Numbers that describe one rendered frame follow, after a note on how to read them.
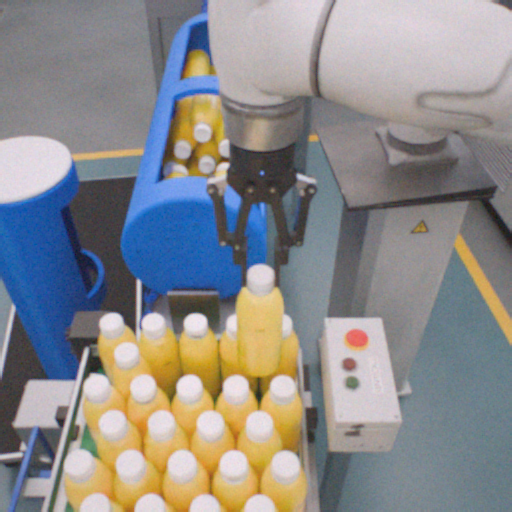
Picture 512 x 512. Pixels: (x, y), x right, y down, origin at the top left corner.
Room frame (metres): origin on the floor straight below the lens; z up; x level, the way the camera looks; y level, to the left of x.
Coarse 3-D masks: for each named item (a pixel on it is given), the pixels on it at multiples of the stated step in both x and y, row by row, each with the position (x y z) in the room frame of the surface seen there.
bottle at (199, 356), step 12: (204, 336) 0.58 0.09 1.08; (180, 348) 0.58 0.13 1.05; (192, 348) 0.57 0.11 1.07; (204, 348) 0.57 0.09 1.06; (216, 348) 0.59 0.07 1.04; (192, 360) 0.56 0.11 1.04; (204, 360) 0.56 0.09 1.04; (216, 360) 0.58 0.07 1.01; (192, 372) 0.56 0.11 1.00; (204, 372) 0.56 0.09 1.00; (216, 372) 0.58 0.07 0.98; (204, 384) 0.56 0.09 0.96; (216, 384) 0.58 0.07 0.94
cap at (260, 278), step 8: (248, 272) 0.54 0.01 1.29; (256, 272) 0.54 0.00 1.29; (264, 272) 0.54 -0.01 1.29; (272, 272) 0.54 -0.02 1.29; (248, 280) 0.52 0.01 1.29; (256, 280) 0.52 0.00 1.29; (264, 280) 0.52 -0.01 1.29; (272, 280) 0.52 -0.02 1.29; (256, 288) 0.52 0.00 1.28; (264, 288) 0.51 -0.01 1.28
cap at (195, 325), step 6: (186, 318) 0.60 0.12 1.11; (192, 318) 0.61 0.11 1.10; (198, 318) 0.61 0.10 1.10; (204, 318) 0.61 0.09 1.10; (186, 324) 0.59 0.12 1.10; (192, 324) 0.59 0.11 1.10; (198, 324) 0.59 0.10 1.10; (204, 324) 0.59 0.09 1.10; (186, 330) 0.59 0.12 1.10; (192, 330) 0.58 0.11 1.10; (198, 330) 0.58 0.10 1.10; (204, 330) 0.59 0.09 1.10; (192, 336) 0.58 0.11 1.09; (198, 336) 0.58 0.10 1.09
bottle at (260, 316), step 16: (272, 288) 0.52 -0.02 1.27; (240, 304) 0.52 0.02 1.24; (256, 304) 0.51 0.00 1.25; (272, 304) 0.51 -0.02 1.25; (240, 320) 0.51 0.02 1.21; (256, 320) 0.50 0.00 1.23; (272, 320) 0.50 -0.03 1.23; (240, 336) 0.51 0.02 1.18; (256, 336) 0.50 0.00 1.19; (272, 336) 0.50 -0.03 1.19; (240, 352) 0.51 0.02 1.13; (256, 352) 0.50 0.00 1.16; (272, 352) 0.50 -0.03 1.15; (256, 368) 0.50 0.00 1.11; (272, 368) 0.50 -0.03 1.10
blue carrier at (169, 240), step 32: (192, 32) 1.64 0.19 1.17; (160, 96) 1.25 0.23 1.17; (160, 128) 1.06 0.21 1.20; (160, 160) 0.92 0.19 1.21; (160, 192) 0.80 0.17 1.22; (192, 192) 0.79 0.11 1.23; (128, 224) 0.78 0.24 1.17; (160, 224) 0.77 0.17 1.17; (192, 224) 0.77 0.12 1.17; (256, 224) 0.78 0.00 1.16; (128, 256) 0.77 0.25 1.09; (160, 256) 0.77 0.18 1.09; (192, 256) 0.77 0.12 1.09; (224, 256) 0.77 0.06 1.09; (256, 256) 0.77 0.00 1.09; (160, 288) 0.77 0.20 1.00; (224, 288) 0.77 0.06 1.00
